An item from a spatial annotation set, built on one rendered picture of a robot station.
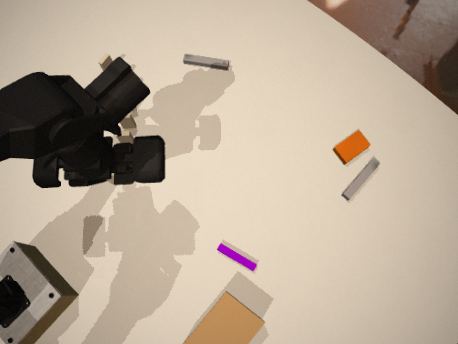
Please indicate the grey rectangular bar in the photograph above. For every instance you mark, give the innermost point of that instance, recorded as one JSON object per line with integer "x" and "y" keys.
{"x": 205, "y": 61}

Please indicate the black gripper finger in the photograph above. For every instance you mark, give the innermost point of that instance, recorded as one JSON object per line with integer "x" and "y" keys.
{"x": 85, "y": 183}
{"x": 123, "y": 179}

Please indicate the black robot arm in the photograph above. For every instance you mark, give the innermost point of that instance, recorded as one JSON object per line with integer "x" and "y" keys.
{"x": 44, "y": 117}

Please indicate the grey flat bar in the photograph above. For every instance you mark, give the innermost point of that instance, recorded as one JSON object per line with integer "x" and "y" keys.
{"x": 362, "y": 177}

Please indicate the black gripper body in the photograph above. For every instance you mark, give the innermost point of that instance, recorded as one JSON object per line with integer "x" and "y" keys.
{"x": 146, "y": 160}

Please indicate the purple rectangular block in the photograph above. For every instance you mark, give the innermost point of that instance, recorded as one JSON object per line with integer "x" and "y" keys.
{"x": 236, "y": 257}

